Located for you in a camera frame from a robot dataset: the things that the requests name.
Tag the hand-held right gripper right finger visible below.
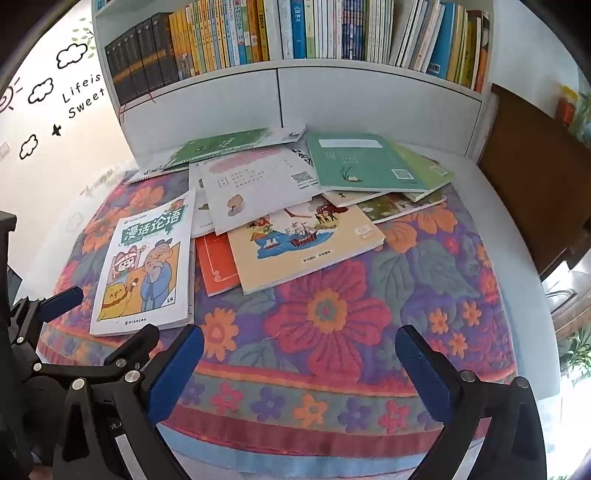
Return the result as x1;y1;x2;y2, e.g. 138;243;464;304
394;324;548;480

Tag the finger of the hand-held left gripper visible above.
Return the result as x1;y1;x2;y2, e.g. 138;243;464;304
11;325;160;383
9;286;84;330

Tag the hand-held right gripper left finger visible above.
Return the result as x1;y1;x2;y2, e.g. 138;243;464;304
53;324;205;480

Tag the cartoon sage cover book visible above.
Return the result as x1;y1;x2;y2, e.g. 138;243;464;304
89;191;195;336

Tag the cream sailing ship book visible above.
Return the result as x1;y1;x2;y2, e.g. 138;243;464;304
228;199;387;296

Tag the forest rabbit cover book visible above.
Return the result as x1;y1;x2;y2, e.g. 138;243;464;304
355;193;448;225

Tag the light green book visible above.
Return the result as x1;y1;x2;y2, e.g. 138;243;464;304
392;142;454;204

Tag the white storybook with tan drawing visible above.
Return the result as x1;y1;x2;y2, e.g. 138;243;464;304
202;147;322;236

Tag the dark green book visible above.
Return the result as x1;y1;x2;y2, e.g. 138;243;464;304
161;128;271;172

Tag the teal green book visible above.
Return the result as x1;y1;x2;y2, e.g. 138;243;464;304
306;133;431;195

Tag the white book with black title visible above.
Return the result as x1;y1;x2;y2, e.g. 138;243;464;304
284;147;319;169

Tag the row of colourful shelf books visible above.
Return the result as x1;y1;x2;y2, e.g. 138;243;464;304
168;0;491;93

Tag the floral printed cloth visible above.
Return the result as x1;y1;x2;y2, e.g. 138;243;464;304
37;152;520;462

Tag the orange red book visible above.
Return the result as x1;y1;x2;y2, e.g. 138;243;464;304
195;232;242;297

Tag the thin white book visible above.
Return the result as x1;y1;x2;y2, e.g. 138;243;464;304
188;159;215;239

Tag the green leafy houseplant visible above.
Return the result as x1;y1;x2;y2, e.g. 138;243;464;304
556;323;591;386

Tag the cream yellow book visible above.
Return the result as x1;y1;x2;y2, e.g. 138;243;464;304
322;188;393;208

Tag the brown wooden cabinet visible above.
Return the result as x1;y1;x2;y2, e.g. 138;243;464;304
477;83;591;280

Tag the row of black volumes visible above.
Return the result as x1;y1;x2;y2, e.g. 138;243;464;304
105;13;180;106

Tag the pale grey booklet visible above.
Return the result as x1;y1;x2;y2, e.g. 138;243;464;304
265;124;308;146

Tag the white bookshelf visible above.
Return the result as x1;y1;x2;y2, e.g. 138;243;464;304
91;0;495;160

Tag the green plant in glass vase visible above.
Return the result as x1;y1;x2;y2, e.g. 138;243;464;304
570;90;591;146

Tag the red and yellow box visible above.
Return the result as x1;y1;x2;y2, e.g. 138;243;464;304
555;84;579;127

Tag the black wall sticker set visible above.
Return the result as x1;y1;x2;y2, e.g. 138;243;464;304
0;18;112;162

